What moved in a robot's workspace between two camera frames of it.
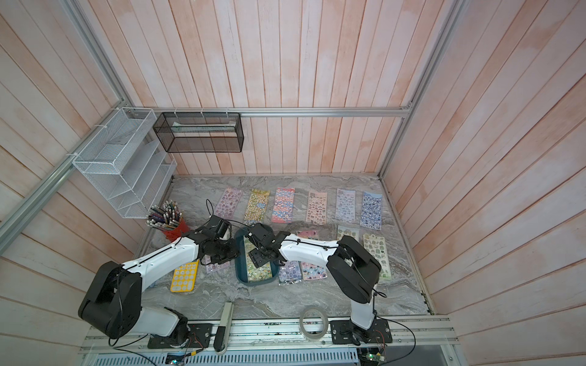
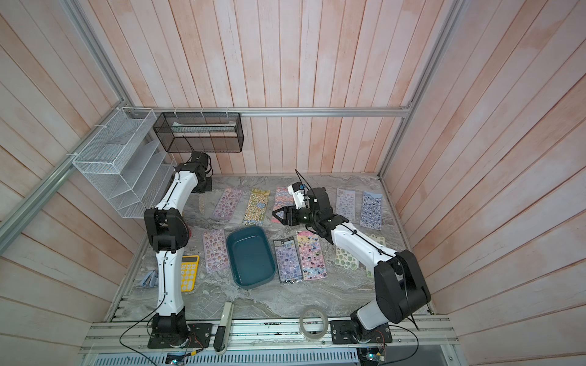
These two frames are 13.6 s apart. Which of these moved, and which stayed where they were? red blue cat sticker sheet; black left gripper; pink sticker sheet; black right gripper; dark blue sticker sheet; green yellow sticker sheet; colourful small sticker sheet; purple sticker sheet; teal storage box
Moved: black left gripper; green yellow sticker sheet; black right gripper
Stayed: purple sticker sheet; dark blue sticker sheet; pink sticker sheet; colourful small sticker sheet; red blue cat sticker sheet; teal storage box
